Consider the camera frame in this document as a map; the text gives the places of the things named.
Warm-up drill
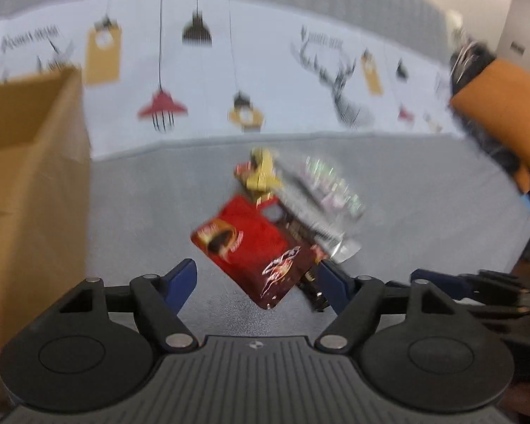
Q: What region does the orange pillow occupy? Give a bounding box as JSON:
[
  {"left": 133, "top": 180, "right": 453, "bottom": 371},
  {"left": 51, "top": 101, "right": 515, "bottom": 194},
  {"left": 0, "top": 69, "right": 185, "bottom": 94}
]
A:
[{"left": 449, "top": 58, "right": 530, "bottom": 194}]

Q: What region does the white printed bed sheet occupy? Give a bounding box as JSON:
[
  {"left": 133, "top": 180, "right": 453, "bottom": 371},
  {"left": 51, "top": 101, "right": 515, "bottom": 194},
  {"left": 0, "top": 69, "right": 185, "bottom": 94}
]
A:
[{"left": 0, "top": 0, "right": 469, "bottom": 162}]

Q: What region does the dark brown snack packet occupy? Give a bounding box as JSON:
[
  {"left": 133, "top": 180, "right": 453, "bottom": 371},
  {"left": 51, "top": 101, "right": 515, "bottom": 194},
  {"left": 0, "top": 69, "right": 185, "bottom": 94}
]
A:
[{"left": 285, "top": 218, "right": 336, "bottom": 314}]

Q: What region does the dark maroon snack packet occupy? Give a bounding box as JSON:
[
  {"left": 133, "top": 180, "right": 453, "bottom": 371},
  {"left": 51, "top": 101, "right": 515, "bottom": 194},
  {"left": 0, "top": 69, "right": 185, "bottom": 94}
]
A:
[{"left": 249, "top": 244, "right": 322, "bottom": 310}]

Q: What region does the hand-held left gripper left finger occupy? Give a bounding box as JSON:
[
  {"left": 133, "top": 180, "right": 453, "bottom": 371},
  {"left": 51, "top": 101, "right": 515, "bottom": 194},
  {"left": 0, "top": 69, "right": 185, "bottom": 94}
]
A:
[{"left": 35, "top": 258, "right": 199, "bottom": 353}]

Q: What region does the grey blanket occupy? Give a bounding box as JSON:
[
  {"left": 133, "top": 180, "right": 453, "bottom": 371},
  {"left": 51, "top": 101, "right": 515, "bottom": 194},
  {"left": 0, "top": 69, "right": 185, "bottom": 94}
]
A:
[{"left": 84, "top": 131, "right": 530, "bottom": 319}]

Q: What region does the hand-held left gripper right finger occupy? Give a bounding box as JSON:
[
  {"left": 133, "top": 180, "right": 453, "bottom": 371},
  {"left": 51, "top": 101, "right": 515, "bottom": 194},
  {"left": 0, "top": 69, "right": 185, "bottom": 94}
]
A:
[{"left": 314, "top": 260, "right": 478, "bottom": 353}]

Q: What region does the silver clear snack packet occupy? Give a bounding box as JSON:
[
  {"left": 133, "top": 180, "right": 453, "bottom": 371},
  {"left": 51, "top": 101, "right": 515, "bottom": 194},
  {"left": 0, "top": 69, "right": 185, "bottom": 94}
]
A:
[{"left": 274, "top": 154, "right": 365, "bottom": 264}]

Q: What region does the brown cardboard box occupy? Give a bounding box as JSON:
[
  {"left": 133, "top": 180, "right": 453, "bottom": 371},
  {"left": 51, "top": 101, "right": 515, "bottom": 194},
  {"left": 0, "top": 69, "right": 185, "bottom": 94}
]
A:
[{"left": 0, "top": 65, "right": 92, "bottom": 411}]

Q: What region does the red snack bag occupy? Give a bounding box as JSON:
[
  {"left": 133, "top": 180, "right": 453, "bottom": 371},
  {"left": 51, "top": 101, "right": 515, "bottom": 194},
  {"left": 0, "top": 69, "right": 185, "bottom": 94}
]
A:
[{"left": 191, "top": 194, "right": 302, "bottom": 285}]

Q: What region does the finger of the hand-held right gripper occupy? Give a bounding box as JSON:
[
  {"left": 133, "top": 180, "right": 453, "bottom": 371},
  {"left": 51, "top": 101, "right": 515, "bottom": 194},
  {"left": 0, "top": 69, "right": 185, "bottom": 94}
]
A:
[{"left": 410, "top": 268, "right": 530, "bottom": 314}]

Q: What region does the yellow snack packet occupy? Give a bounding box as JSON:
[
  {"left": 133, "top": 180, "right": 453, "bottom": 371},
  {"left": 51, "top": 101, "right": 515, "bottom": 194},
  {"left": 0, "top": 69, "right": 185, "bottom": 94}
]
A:
[{"left": 245, "top": 147, "right": 286, "bottom": 200}]

